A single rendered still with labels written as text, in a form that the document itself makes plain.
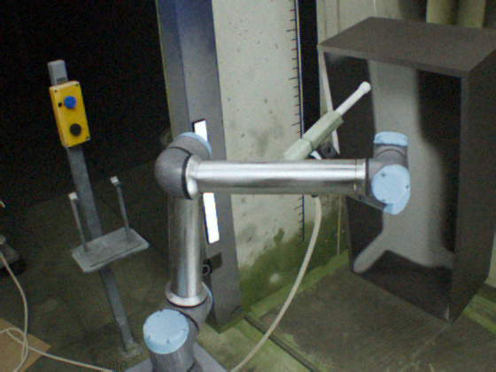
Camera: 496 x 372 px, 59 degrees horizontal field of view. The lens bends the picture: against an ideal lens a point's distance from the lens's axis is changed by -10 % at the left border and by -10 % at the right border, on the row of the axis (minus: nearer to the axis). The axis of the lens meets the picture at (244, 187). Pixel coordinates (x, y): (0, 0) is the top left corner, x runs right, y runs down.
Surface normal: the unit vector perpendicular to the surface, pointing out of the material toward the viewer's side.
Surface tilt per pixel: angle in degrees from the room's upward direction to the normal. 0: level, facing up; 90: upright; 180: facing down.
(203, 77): 90
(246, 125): 90
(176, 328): 5
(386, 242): 12
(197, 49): 90
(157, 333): 5
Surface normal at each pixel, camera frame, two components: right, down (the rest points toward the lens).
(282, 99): 0.62, 0.33
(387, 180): -0.17, 0.45
